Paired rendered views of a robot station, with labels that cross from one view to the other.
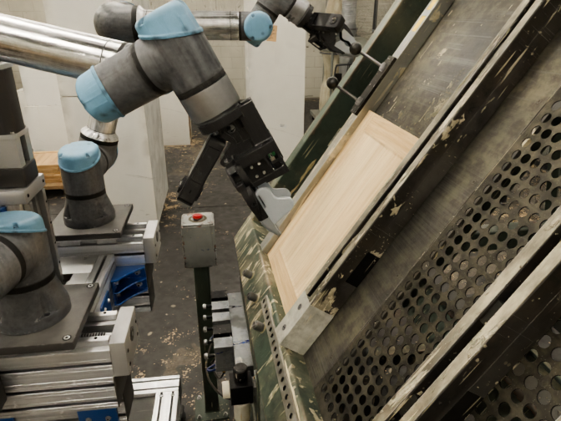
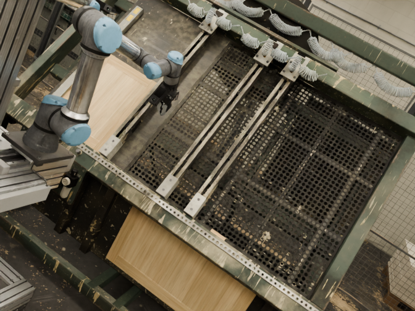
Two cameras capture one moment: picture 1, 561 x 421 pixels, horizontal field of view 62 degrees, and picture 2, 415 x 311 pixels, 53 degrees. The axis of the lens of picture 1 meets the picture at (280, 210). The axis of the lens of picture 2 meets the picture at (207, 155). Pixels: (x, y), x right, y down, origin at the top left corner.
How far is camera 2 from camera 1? 1.88 m
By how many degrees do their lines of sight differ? 63
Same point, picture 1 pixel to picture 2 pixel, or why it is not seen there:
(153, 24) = (180, 61)
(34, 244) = not seen: hidden behind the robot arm
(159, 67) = (175, 70)
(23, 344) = (60, 156)
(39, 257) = not seen: hidden behind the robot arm
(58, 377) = (48, 173)
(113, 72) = (165, 68)
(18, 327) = (54, 149)
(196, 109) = (173, 81)
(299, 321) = (115, 146)
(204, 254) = not seen: outside the picture
